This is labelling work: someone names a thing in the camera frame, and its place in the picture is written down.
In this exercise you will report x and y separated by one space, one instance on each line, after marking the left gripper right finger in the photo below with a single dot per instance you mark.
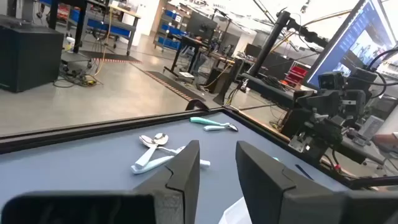
267 193

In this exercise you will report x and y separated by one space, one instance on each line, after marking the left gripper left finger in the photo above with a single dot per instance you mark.
174 193

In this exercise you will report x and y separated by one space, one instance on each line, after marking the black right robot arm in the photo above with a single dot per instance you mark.
314 133

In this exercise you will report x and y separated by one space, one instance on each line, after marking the clear plastic bin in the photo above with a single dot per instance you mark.
236 214

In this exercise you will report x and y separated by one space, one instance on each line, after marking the red plastic bin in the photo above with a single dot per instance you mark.
295 76

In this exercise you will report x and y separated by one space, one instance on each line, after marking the person's hand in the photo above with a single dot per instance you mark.
385 141

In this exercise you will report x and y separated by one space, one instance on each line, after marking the computer monitor blue screen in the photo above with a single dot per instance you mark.
357 40

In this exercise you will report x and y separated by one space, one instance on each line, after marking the grey equipment cart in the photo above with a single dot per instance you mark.
258 85

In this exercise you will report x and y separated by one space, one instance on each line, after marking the blue-grey table mat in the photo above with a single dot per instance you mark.
93 174

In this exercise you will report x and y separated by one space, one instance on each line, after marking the black monitor pole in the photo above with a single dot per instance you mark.
269 43

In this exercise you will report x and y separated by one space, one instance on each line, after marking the black striped floor mat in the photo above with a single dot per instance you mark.
109 57
174 85

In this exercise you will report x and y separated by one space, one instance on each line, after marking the black background monitor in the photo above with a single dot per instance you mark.
200 25

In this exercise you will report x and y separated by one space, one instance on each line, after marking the black standing desk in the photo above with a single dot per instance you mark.
189 42

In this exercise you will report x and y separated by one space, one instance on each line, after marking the shelf rack blue bins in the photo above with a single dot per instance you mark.
169 31

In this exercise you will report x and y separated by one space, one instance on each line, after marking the workbench with blue bins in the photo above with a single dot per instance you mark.
102 26

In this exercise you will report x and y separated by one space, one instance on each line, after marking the white plastic bottle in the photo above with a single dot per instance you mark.
69 44

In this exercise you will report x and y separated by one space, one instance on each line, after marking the black equipment cabinet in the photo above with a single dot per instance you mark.
28 59

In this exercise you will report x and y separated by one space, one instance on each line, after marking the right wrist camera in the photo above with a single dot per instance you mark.
329 81

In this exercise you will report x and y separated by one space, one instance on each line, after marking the black frame clamp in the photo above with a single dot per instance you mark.
197 105

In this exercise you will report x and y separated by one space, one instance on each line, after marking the black aluminium table frame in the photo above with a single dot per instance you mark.
93 129

